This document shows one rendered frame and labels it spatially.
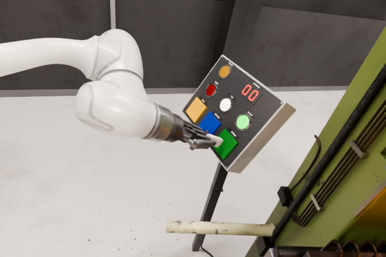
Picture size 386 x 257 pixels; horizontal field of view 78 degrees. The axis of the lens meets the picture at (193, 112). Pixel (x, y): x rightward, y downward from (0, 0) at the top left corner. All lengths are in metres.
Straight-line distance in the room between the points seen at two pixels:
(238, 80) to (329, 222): 0.51
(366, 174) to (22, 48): 0.81
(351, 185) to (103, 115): 0.64
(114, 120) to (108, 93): 0.05
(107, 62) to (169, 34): 2.08
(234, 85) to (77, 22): 1.94
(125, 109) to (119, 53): 0.15
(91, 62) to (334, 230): 0.78
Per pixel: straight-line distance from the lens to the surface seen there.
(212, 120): 0.84
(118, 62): 0.57
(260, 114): 0.75
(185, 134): 0.61
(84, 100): 0.49
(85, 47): 0.59
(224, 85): 0.87
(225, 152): 0.78
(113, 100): 0.48
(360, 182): 0.75
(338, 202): 0.82
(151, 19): 2.55
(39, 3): 2.55
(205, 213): 1.33
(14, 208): 1.97
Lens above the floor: 1.52
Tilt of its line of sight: 35 degrees down
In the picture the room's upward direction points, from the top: 11 degrees clockwise
